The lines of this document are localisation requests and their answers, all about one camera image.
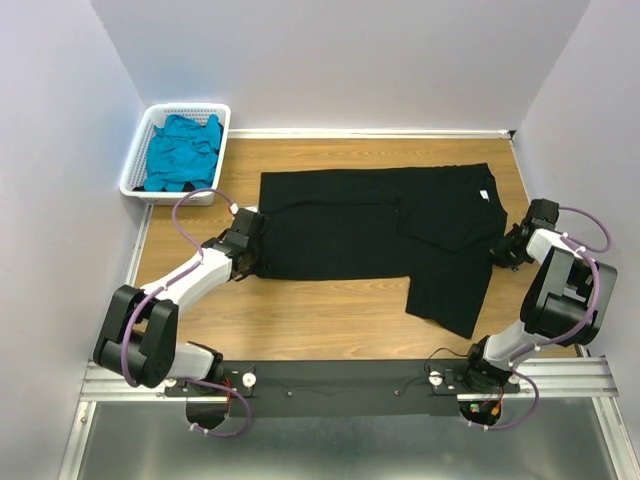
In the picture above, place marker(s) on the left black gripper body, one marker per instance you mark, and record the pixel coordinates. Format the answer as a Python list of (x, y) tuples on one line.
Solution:
[(251, 250)]

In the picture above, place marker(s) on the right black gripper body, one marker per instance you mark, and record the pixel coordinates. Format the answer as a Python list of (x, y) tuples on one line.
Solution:
[(506, 253)]

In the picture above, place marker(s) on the black t shirt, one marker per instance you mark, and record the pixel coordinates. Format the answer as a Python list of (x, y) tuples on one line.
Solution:
[(433, 225)]

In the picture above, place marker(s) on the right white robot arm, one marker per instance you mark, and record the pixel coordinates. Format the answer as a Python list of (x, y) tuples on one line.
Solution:
[(565, 304)]

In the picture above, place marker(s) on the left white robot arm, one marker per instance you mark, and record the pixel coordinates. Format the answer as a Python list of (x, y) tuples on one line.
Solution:
[(138, 338)]

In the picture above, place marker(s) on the blue t shirt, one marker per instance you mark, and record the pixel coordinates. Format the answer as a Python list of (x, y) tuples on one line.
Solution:
[(182, 156)]

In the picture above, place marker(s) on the white plastic basket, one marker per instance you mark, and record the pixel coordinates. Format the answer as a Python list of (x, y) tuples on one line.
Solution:
[(134, 172)]

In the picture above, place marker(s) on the aluminium rail frame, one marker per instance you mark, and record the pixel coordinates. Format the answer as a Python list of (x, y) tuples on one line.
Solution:
[(562, 424)]

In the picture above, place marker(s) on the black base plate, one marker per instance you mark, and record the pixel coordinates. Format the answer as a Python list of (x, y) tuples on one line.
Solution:
[(334, 388)]

